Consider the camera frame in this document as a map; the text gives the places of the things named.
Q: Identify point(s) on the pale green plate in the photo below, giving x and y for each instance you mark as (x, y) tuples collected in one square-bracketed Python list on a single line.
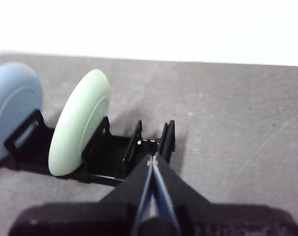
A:
[(75, 123)]

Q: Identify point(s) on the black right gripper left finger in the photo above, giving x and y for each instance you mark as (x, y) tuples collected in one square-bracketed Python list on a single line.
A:
[(85, 218)]

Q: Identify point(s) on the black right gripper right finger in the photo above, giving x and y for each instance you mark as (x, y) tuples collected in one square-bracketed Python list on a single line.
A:
[(225, 221)]

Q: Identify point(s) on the black plate rack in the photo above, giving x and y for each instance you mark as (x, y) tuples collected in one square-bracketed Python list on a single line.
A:
[(109, 152)]

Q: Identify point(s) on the blue plate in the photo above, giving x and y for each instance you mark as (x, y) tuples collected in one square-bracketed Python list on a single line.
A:
[(13, 98)]

